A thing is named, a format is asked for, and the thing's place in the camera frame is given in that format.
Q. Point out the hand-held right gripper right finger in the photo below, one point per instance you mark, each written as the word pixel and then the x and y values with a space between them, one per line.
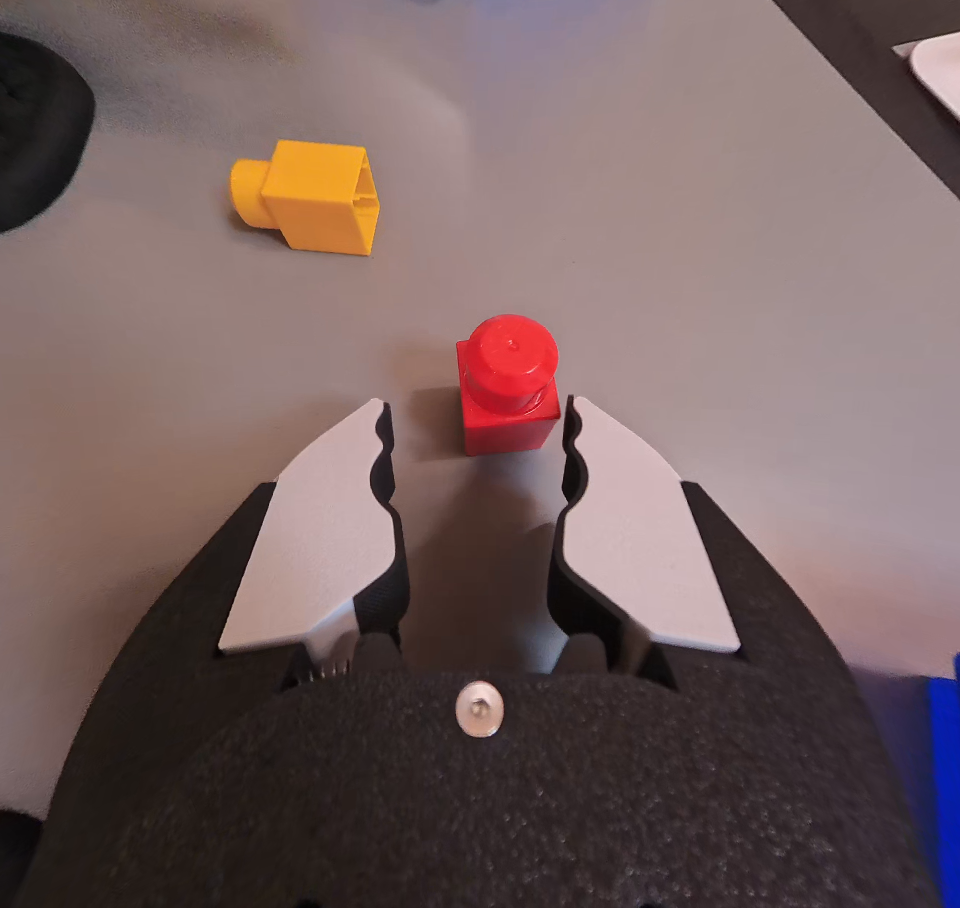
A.
pixel 645 548

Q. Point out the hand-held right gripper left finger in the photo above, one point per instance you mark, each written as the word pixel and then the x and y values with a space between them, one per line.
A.
pixel 315 548

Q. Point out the red mega block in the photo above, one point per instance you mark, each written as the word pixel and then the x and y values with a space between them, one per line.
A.
pixel 510 390

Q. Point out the orange mega block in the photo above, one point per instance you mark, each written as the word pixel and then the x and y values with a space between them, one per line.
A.
pixel 315 195

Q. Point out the blue plastic bin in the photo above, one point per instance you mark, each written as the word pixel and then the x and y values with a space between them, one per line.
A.
pixel 945 773

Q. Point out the poster board stand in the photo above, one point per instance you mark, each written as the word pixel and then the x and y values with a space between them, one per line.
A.
pixel 941 75

